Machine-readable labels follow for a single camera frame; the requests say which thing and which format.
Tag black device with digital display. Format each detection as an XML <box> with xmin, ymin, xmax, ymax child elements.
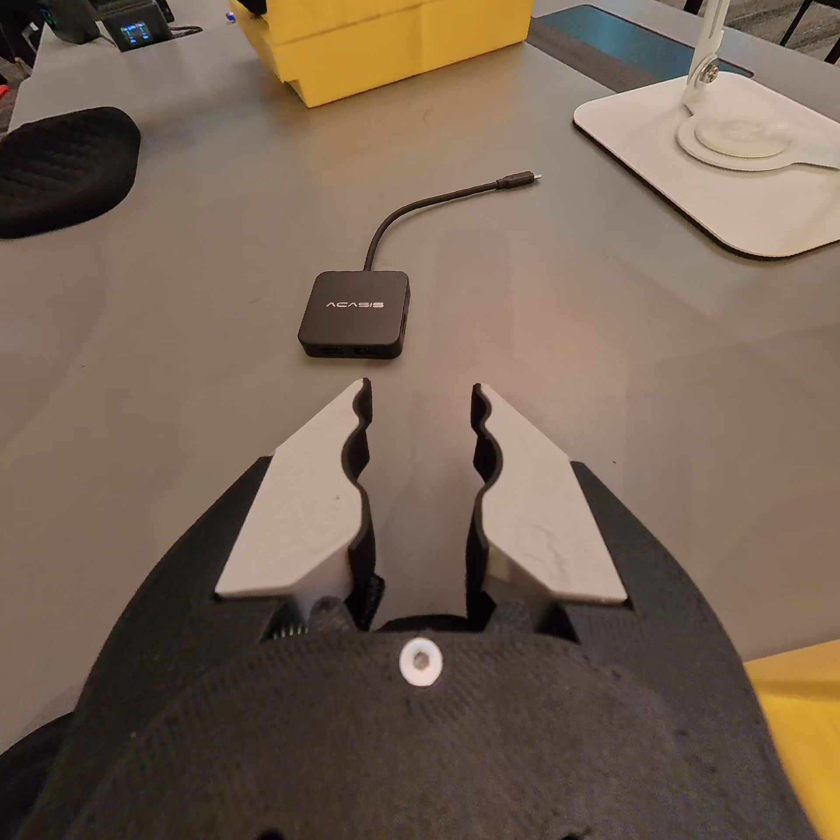
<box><xmin>101</xmin><ymin>16</ymin><xmax>175</xmax><ymax>53</ymax></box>

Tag black hub cable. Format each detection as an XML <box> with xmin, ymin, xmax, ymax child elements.
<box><xmin>363</xmin><ymin>172</ymin><xmax>542</xmax><ymax>273</ymax></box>

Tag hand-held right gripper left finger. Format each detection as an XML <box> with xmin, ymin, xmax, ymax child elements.
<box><xmin>214</xmin><ymin>377</ymin><xmax>386</xmax><ymax>627</ymax></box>

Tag dark electronic device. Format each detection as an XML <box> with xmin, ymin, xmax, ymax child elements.
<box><xmin>36</xmin><ymin>0</ymin><xmax>102</xmax><ymax>46</ymax></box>

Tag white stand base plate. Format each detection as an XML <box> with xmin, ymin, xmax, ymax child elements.
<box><xmin>573</xmin><ymin>0</ymin><xmax>840</xmax><ymax>261</ymax></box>

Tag black square usb hub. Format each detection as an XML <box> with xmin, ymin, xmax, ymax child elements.
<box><xmin>297</xmin><ymin>269</ymin><xmax>411</xmax><ymax>361</ymax></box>

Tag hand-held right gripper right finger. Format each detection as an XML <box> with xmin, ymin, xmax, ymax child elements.
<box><xmin>465</xmin><ymin>382</ymin><xmax>630</xmax><ymax>605</ymax></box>

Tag black textured wrist rest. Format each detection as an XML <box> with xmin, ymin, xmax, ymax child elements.
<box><xmin>0</xmin><ymin>107</ymin><xmax>142</xmax><ymax>240</ymax></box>

